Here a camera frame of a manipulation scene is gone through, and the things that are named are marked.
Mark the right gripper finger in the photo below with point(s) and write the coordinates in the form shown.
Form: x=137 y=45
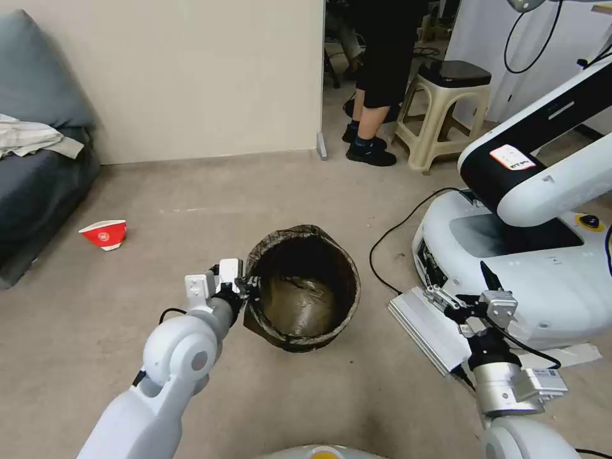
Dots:
x=452 y=301
x=491 y=278

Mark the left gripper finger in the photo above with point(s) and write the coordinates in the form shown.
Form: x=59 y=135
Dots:
x=252 y=294
x=247 y=280

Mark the trash can with dark liner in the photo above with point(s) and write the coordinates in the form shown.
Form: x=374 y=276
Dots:
x=306 y=342

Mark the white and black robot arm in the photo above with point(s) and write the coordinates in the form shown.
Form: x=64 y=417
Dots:
x=540 y=186

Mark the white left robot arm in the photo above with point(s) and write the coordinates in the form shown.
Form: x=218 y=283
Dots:
x=177 y=346

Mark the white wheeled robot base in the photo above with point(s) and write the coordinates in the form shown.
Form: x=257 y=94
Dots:
x=526 y=277

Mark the silver ribbed metal box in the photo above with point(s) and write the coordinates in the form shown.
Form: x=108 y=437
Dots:
x=430 y=330

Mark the pale tape strip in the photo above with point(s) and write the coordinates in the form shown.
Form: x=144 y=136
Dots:
x=581 y=353

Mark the red paper cup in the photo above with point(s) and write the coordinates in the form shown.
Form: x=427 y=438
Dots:
x=105 y=235

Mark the grey partition foot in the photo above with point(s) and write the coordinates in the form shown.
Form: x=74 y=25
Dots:
x=322 y=146

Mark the beige plastic stool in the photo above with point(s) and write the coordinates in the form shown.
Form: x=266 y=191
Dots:
x=430 y=124

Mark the grey sofa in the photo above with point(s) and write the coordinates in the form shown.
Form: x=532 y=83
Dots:
x=43 y=181

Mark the person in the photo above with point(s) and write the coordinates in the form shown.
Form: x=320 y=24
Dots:
x=382 y=57

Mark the dark office chair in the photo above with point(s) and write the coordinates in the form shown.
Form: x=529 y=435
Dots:
x=342 y=48

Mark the pale crumpled cloth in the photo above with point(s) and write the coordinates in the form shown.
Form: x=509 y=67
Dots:
x=28 y=136

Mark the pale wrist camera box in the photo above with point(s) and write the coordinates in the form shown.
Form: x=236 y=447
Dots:
x=230 y=272
x=499 y=308

